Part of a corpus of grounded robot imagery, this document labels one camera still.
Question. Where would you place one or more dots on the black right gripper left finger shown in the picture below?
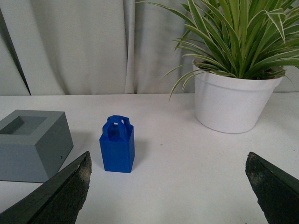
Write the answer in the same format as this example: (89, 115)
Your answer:
(58, 200)

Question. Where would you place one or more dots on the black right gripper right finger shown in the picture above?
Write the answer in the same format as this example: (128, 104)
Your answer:
(277, 191)

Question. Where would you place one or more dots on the white plastic flower pot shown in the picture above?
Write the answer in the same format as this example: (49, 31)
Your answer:
(229, 105)

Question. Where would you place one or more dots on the gray square base block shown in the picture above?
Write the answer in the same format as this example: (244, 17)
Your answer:
(33, 145)

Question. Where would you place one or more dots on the blue plastic part with handle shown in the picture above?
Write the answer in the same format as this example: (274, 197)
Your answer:
(117, 144)

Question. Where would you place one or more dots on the green spider plant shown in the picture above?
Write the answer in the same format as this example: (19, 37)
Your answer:
(241, 39)

